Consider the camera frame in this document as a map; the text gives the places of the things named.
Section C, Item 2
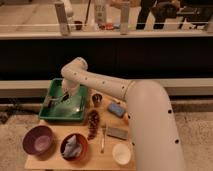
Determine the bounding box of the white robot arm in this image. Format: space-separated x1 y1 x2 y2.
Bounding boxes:
61 57 185 171

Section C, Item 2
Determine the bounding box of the green plastic tray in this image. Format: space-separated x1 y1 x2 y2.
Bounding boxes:
39 78 88 122

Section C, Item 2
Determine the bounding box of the metal measuring cup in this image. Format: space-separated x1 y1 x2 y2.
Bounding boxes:
92 93 102 107

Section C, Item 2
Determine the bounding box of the blue sponge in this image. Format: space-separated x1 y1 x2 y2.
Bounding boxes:
107 102 126 118

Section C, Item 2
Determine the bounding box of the metal fork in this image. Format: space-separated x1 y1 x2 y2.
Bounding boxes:
101 124 107 154

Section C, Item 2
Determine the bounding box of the red bowl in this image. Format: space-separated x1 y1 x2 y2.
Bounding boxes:
60 133 88 162

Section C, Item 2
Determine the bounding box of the grey crumpled cloth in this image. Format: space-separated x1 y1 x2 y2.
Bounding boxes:
63 135 82 158

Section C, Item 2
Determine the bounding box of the purple bowl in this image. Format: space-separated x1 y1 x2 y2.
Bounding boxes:
22 125 53 156

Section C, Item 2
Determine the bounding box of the dark red cup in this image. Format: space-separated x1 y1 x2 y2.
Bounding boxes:
74 20 83 30

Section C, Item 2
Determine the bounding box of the orange fruit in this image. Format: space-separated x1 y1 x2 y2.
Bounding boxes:
123 113 129 125

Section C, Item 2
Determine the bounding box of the grey sponge block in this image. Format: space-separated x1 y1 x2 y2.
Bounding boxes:
107 127 128 140

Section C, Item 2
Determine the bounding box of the white small bowl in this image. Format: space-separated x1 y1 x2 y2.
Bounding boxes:
112 143 131 165

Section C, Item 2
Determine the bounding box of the person in dark clothes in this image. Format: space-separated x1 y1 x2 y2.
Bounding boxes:
109 0 181 30

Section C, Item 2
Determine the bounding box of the grey metal post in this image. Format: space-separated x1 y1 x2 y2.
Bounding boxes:
55 1 70 36
120 1 130 35

